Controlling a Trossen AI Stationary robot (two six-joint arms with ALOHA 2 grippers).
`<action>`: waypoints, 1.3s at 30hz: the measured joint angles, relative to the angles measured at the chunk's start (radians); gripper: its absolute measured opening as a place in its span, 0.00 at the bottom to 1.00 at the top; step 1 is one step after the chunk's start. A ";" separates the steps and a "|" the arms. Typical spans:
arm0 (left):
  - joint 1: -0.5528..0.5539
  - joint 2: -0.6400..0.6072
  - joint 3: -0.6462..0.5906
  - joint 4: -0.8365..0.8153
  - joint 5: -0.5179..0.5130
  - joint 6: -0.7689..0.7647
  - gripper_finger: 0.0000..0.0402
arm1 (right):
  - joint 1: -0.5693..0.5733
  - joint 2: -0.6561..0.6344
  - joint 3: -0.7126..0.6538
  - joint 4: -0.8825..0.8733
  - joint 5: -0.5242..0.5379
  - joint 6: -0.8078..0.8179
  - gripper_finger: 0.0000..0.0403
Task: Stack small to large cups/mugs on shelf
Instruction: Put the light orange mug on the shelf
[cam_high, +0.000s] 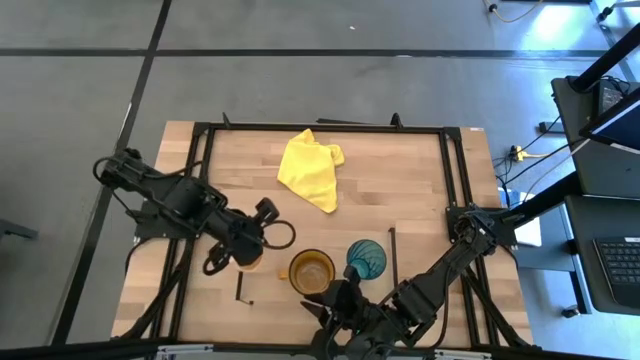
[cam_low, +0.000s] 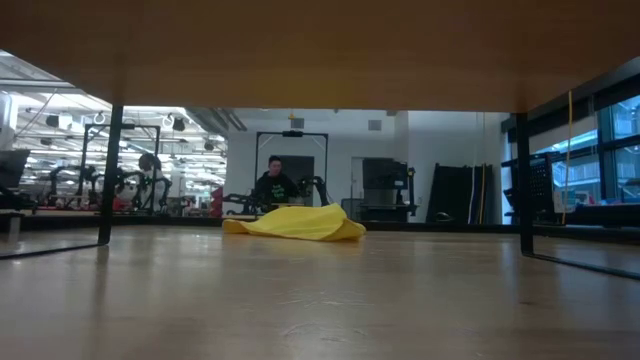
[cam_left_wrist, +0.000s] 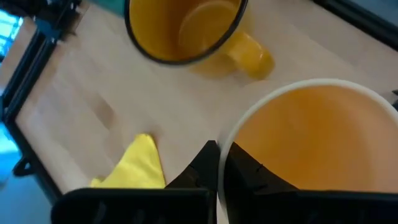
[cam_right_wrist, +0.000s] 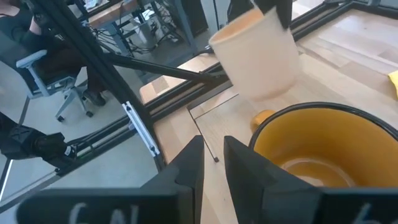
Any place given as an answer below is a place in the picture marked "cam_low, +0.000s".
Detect wooden shelf with black legs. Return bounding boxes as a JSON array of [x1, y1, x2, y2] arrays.
[[0, 0, 640, 281]]

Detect yellow cloth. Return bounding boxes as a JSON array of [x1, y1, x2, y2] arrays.
[[221, 202, 367, 243]]

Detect black monitor on stand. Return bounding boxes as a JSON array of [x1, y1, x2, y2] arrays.
[[360, 156, 420, 223]]

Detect red background object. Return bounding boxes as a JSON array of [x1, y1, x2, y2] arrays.
[[209, 185, 225, 218]]

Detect black perforated cart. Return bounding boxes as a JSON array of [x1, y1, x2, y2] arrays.
[[501, 152, 557, 225]]

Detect dark monitor screen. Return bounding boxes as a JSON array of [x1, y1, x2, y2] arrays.
[[0, 148, 32, 190]]

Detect black background rig frame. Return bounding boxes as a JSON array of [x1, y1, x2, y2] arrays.
[[79, 122, 162, 214], [253, 130, 330, 207]]

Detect black table frame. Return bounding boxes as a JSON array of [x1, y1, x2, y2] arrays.
[[0, 212, 640, 246]]

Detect black panels leaning on wall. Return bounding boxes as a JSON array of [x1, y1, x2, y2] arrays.
[[426, 162, 495, 225]]

